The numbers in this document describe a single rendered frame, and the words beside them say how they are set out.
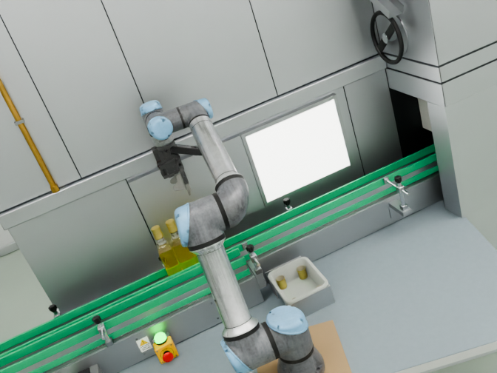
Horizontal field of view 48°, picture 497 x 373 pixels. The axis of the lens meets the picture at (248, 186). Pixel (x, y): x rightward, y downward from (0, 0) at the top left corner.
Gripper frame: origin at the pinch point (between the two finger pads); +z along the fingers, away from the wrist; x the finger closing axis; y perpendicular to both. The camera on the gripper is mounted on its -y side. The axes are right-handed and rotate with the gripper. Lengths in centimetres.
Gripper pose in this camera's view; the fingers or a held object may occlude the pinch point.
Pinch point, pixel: (188, 188)
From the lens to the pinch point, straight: 209.1
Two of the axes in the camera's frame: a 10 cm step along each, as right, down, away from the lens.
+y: -9.1, 3.9, -1.5
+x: 2.9, 3.5, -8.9
